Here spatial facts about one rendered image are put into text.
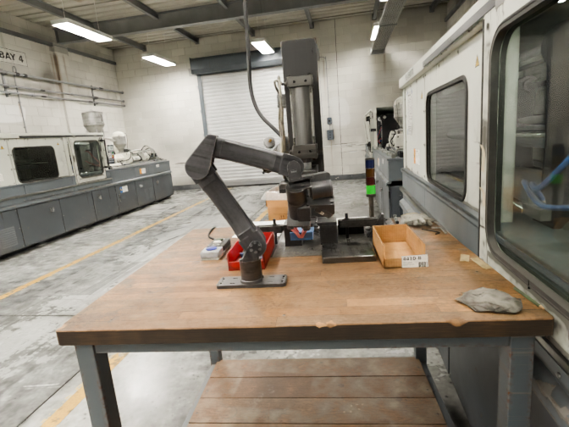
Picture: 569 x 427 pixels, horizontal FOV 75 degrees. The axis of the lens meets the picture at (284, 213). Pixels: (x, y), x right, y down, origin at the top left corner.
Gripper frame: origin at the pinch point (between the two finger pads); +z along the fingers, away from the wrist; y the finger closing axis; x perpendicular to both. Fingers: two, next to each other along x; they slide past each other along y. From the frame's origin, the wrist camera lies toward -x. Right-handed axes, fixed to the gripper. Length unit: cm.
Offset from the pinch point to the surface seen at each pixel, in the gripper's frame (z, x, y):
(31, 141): 173, 424, 375
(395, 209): 218, -89, 246
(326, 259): 8.6, -7.7, -2.8
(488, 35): -43, -57, 37
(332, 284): 1.0, -9.2, -18.0
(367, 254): 8.4, -20.6, -1.3
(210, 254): 13.7, 33.4, 4.8
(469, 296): -8, -40, -29
